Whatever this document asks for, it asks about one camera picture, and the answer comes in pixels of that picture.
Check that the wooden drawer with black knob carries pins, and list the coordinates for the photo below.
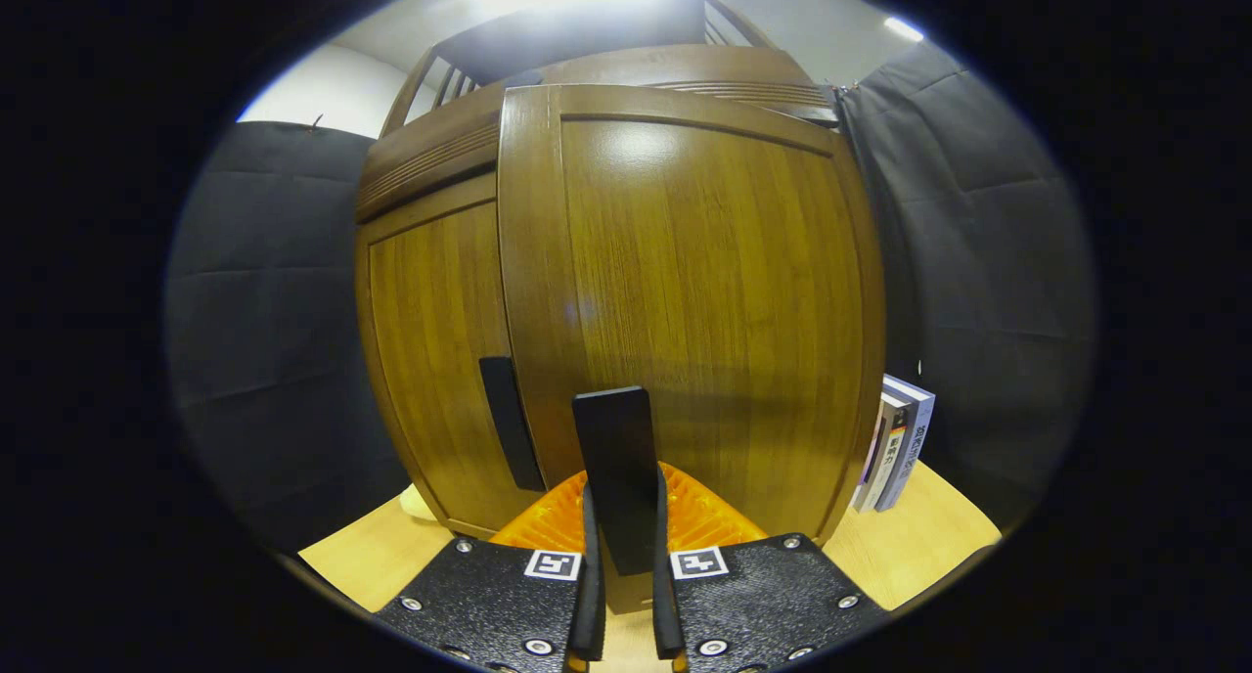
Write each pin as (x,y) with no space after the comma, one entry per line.
(430,155)

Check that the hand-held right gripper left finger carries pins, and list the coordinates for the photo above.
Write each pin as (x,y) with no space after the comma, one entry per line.
(593,575)

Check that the cream soft object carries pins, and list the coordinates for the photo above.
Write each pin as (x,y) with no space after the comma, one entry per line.
(416,505)

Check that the dark upright book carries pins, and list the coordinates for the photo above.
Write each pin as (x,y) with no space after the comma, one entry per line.
(890,448)

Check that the wooden cabinet door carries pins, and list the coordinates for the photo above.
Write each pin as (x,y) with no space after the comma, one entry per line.
(714,291)
(435,340)

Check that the black backdrop cloth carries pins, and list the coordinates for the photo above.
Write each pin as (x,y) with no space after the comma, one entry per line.
(274,311)

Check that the brown upright book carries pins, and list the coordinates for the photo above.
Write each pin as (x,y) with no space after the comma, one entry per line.
(863,468)

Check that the wooden double-door shoe cabinet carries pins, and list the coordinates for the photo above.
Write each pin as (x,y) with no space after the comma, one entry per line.
(577,27)

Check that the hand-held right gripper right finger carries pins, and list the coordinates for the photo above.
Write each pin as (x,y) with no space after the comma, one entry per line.
(663,575)

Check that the small ceiling light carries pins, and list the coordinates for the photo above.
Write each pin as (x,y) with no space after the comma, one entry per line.
(903,29)

